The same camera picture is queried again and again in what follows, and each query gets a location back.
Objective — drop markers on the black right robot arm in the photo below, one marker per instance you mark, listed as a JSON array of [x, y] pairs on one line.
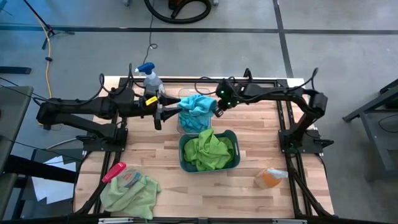
[[273, 91]]

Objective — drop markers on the pale green microfiber towel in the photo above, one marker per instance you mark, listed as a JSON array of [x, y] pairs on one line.
[[133, 199]]

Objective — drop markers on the teal plastic basket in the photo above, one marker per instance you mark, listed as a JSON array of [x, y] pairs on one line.
[[188, 168]]

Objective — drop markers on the spray bottle with blue trigger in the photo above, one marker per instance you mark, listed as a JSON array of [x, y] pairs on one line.
[[152, 82]]

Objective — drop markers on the black aluminium table frame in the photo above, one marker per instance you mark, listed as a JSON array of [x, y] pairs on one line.
[[186, 221]]

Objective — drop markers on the dark metal cart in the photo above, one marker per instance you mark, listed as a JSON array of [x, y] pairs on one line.
[[385, 146]]

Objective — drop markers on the spray bottle with red trigger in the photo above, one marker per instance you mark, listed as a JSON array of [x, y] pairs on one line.
[[113, 172]]

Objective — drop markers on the black flat bar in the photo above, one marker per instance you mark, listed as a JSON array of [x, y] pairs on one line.
[[15, 70]]

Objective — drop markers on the grey side table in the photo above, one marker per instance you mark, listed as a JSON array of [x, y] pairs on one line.
[[12, 118]]

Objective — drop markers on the white paper sheets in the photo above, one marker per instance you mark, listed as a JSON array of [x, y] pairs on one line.
[[46, 189]]

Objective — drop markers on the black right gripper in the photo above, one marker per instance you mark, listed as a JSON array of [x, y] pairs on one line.
[[227, 96]]

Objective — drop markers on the black tripod stand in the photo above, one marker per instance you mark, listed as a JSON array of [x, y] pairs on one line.
[[46, 29]]

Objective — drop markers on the orange liquid spray bottle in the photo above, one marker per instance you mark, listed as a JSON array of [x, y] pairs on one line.
[[267, 179]]

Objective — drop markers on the yellow label tag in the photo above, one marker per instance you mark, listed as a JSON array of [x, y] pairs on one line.
[[151, 100]]

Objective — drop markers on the clear plastic basket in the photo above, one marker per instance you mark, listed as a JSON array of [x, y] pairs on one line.
[[192, 92]]

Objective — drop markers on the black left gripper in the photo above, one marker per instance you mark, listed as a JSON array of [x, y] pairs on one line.
[[146, 110]]

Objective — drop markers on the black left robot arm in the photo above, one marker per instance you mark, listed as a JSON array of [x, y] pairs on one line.
[[87, 107]]

